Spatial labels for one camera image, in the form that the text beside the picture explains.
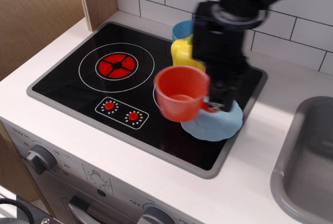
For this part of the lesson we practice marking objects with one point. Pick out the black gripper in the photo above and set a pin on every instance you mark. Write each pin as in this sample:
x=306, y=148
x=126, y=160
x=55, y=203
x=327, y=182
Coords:
x=220, y=50

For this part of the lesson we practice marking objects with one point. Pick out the black toy stove top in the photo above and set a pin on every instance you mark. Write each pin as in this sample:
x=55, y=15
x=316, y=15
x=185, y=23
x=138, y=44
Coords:
x=107, y=83

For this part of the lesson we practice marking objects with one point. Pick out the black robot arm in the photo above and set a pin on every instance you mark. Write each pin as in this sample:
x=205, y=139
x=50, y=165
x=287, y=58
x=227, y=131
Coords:
x=241, y=14

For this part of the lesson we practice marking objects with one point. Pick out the grey toy sink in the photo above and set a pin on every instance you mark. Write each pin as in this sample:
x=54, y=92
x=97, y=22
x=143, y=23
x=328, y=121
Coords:
x=301, y=181

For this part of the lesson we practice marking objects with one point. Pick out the grey left timer knob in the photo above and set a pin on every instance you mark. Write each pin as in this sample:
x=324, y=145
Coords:
x=40, y=159

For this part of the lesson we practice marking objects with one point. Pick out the grey oven door handle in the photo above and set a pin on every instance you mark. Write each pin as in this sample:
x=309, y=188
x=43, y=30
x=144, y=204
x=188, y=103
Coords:
x=83, y=212

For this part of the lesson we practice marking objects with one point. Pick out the red plastic cup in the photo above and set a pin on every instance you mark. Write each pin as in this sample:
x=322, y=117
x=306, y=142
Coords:
x=180, y=91

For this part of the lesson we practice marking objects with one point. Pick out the light blue scalloped plate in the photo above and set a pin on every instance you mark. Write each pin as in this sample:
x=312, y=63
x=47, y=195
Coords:
x=215, y=126

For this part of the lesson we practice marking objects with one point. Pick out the blue plastic bowl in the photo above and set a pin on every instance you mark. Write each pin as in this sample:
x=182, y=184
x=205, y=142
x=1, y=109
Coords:
x=182, y=30

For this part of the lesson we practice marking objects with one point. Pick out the yellow toy bell pepper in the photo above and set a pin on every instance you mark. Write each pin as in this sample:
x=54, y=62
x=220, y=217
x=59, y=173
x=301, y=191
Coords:
x=182, y=50

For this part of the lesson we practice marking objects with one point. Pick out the wooden side panel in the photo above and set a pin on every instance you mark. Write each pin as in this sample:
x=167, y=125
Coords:
x=27, y=26

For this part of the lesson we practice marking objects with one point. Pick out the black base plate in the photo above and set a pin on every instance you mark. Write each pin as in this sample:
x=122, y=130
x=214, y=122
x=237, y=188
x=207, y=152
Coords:
x=38, y=215

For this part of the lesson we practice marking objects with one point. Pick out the grey right oven knob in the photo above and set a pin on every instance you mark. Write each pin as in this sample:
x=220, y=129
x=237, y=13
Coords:
x=155, y=216

